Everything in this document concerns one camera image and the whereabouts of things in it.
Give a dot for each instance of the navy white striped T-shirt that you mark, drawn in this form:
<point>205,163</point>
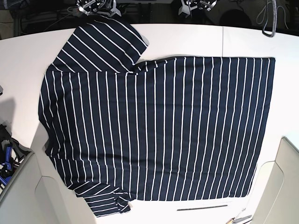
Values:
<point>176,129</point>

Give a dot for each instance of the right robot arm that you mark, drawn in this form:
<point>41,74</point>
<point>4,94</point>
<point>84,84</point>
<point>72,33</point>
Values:
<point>101,7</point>

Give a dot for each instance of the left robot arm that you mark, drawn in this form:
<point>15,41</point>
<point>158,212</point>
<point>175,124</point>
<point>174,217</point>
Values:
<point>187,6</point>

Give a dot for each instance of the black table slot strip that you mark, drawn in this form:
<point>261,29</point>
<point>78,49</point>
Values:
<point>203,208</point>

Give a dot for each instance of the white power strip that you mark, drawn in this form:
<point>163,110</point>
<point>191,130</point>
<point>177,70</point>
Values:
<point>74,11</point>

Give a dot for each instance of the left beige chair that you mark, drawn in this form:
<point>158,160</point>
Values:
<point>32,197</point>

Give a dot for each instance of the beige chair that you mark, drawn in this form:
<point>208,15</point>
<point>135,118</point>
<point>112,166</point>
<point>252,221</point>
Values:
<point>32,197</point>
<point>274,198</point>

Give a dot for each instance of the grey tool at bottom edge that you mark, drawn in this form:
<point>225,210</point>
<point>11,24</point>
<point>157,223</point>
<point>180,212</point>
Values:
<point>238,220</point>

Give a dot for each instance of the blue black clamps pile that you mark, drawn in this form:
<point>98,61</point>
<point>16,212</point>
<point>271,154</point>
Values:
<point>11,156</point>

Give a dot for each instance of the right beige chair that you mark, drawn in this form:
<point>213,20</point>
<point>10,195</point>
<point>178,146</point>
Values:
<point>274,198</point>

